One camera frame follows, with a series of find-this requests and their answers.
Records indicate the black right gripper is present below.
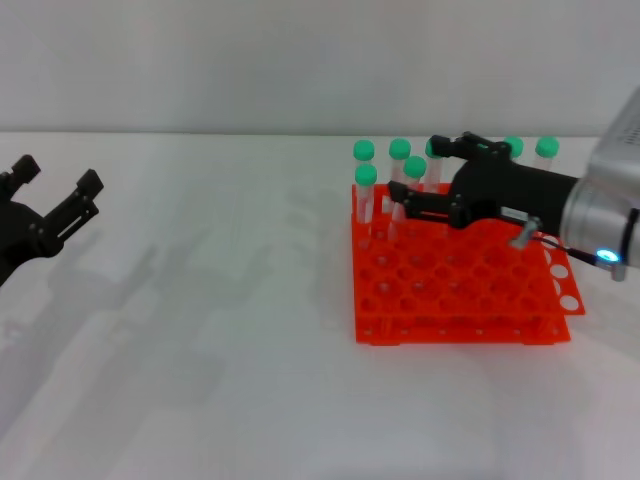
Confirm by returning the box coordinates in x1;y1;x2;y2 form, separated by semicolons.
388;131;576;235

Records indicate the red plastic test tube rack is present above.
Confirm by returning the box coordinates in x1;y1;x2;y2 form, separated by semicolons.
349;182;586;347

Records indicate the silver metal cable plug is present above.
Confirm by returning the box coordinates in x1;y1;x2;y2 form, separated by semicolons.
508;217;544;250

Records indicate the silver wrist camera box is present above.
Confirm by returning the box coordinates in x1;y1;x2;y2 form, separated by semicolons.
585;87;640;206

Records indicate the green-capped graduated test tube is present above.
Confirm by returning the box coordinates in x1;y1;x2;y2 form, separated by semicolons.
403;155;428;194

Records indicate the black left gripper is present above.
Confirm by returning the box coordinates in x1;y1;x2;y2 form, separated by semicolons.
0;154;105;289

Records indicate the black thin cable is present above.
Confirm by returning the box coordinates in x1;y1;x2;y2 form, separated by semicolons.
534;233;604;262

